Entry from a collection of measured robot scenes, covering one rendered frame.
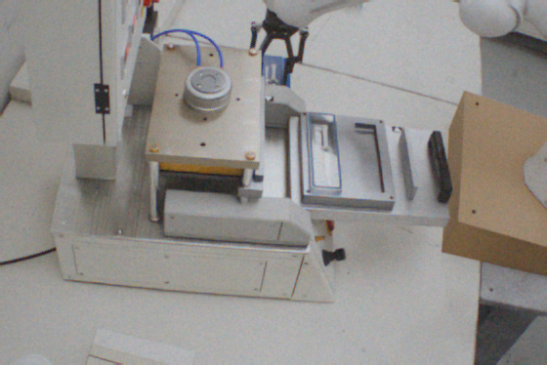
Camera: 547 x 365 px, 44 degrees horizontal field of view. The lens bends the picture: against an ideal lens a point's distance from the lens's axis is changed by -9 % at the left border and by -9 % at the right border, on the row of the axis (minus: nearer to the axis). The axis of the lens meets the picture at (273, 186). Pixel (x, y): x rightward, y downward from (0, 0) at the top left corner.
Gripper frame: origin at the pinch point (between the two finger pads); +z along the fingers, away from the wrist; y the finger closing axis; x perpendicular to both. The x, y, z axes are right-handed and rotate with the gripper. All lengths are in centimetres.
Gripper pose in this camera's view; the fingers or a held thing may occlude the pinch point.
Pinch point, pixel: (273, 71)
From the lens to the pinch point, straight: 175.7
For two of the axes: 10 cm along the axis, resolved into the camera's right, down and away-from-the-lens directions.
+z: -1.2, 6.2, 7.7
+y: 9.9, 0.8, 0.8
